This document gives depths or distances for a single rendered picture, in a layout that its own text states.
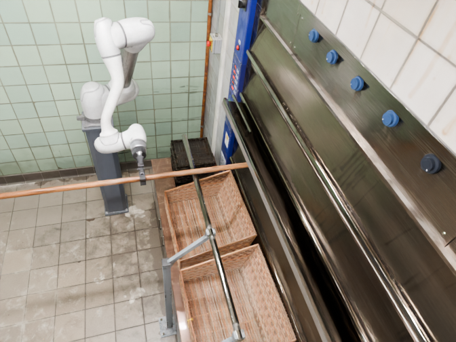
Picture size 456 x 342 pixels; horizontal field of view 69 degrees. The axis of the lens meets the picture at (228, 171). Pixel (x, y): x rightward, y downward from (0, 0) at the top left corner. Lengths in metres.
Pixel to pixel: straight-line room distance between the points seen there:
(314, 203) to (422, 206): 0.52
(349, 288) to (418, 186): 0.48
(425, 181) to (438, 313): 0.32
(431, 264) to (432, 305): 0.10
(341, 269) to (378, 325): 0.21
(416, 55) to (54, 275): 2.73
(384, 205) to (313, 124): 0.42
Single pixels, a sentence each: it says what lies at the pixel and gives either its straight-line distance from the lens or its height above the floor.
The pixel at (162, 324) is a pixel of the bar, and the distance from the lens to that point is 2.68.
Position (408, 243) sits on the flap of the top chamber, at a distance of 1.04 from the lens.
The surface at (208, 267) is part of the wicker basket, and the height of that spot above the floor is 0.70.
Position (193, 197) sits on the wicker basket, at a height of 0.61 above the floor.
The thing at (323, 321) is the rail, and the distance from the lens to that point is 1.25.
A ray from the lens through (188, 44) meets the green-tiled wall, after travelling 2.78.
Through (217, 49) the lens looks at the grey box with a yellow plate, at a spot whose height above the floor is 1.44.
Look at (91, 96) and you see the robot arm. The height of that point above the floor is 1.24.
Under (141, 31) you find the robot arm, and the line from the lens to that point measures 1.95.
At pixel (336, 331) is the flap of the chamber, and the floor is 1.41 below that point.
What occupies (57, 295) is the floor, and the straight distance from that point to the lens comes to 2.91.
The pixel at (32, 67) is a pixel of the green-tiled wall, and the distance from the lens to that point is 2.88.
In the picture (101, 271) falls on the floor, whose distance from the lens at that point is 2.92.
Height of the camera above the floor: 2.55
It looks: 47 degrees down
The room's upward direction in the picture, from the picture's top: 9 degrees clockwise
